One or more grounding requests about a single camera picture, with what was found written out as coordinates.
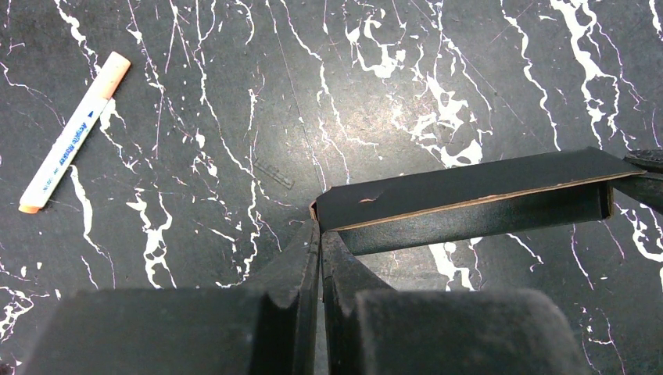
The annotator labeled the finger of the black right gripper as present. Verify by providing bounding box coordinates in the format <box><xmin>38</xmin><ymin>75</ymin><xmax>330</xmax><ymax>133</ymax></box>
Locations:
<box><xmin>611</xmin><ymin>149</ymin><xmax>662</xmax><ymax>214</ymax></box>

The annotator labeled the small grey staple strip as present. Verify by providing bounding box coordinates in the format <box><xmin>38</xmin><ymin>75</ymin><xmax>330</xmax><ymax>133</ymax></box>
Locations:
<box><xmin>253</xmin><ymin>159</ymin><xmax>294</xmax><ymax>190</ymax></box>

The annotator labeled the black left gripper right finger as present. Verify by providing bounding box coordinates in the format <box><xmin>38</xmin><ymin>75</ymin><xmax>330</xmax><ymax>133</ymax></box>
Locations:
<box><xmin>321</xmin><ymin>231</ymin><xmax>590</xmax><ymax>374</ymax></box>

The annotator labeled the pink white marker pen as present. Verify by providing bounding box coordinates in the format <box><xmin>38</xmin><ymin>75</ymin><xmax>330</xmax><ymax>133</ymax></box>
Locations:
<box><xmin>18</xmin><ymin>52</ymin><xmax>131</xmax><ymax>214</ymax></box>

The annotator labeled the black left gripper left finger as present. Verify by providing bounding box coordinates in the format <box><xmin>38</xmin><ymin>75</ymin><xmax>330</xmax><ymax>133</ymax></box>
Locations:
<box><xmin>21</xmin><ymin>220</ymin><xmax>320</xmax><ymax>374</ymax></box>

